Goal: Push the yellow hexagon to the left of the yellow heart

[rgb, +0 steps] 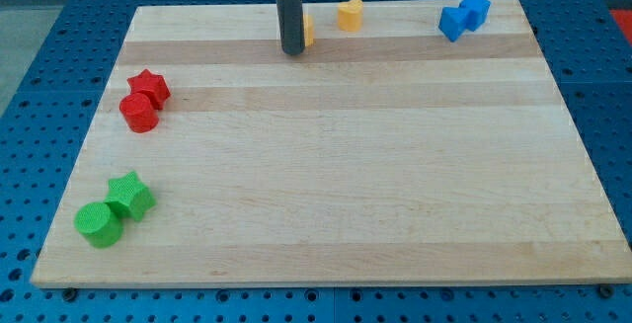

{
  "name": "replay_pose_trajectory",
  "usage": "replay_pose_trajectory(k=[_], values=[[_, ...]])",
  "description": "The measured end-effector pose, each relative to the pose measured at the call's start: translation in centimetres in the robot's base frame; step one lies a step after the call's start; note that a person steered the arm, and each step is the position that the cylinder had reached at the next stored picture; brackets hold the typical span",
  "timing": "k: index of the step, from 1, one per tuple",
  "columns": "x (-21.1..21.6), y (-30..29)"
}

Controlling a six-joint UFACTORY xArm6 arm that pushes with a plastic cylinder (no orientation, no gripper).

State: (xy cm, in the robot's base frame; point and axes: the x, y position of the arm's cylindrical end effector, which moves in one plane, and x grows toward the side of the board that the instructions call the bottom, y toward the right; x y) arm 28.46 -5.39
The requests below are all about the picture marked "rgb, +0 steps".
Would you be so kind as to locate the yellow hexagon block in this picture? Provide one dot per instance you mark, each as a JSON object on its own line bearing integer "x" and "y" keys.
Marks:
{"x": 309, "y": 30}

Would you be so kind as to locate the yellow heart block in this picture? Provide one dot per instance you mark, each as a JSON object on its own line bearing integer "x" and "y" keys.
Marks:
{"x": 350, "y": 15}

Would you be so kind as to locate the light wooden board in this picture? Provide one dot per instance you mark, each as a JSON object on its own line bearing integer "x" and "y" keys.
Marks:
{"x": 388, "y": 156}

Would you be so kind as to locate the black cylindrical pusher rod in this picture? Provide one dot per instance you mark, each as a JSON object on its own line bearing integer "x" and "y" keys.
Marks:
{"x": 291, "y": 29}

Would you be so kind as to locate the red star block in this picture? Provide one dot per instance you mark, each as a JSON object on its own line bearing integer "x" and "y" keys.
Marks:
{"x": 152, "y": 85}

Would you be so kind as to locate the red cylinder block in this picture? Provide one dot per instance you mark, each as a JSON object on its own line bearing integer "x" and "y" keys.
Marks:
{"x": 138, "y": 112}

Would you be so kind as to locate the blue angular block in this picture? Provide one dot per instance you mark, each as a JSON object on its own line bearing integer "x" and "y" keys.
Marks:
{"x": 452, "y": 22}

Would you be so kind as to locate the green star block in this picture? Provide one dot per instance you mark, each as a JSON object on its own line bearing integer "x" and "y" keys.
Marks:
{"x": 129, "y": 197}

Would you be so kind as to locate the blue cube block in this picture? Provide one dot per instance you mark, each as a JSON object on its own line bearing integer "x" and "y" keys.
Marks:
{"x": 477, "y": 12}

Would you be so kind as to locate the green cylinder block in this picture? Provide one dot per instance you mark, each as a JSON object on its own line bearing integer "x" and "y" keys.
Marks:
{"x": 98, "y": 225}

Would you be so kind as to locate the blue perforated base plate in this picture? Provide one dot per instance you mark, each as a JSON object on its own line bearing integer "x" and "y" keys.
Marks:
{"x": 44, "y": 126}

